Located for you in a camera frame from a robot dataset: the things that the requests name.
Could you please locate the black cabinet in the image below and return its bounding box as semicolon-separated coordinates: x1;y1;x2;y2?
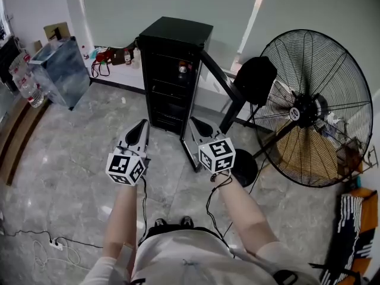
0;35;22;92

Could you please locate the red bag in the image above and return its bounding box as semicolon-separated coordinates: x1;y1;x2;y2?
90;47;115;78

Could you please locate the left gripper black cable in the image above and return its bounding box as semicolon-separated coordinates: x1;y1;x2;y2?
137;174;148;246

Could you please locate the person's white shirt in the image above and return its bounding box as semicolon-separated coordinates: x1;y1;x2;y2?
79;226;323;285

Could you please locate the cardboard box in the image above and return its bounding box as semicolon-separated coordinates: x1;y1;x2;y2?
43;21;71;43

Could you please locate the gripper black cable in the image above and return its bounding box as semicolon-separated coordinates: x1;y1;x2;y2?
137;174;148;246
205;172;236;240

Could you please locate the glass fridge door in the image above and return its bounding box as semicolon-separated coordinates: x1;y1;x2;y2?
180;49;248;172

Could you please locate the black fridge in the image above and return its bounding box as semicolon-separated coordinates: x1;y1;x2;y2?
138;16;214;136

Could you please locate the black floor cable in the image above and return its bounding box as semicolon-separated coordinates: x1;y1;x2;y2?
0;229;104;249

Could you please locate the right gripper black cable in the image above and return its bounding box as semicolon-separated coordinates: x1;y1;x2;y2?
205;172;236;240

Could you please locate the pack of water bottles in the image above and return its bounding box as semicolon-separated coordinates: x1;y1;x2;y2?
8;51;46;109

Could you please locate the black wire fridge shelf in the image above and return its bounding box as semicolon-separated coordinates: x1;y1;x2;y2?
151;80;192;99

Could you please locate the white power strip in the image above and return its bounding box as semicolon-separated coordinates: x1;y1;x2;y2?
48;237;65;251

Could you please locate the white low ledge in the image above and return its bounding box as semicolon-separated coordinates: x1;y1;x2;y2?
84;45;147;95

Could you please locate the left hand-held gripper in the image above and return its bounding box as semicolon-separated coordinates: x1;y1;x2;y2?
106;119;151;186

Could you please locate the white floor cable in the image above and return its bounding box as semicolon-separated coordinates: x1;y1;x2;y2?
31;238;91;272

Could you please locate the person's right forearm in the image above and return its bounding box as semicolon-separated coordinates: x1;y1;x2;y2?
211;170;281;258

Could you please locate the brown cardboard pile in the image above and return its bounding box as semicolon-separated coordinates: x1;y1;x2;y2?
274;125;365;185

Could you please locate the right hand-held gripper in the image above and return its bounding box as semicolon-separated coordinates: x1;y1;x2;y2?
189;116;237;173

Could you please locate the person's left forearm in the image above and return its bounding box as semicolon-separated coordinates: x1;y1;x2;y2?
102;182;147;259

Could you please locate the brown bag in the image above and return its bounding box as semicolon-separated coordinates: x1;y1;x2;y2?
110;47;129;67

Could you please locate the white plastic bottle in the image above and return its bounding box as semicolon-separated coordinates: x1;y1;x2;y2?
131;47;141;69

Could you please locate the large black floor fan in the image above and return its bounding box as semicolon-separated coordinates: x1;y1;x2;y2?
231;29;374;189

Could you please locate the orange and black striped chair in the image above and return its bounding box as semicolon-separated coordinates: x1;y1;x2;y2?
321;187;380;285

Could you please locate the wooden step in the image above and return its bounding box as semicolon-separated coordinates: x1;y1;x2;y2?
0;98;50;187

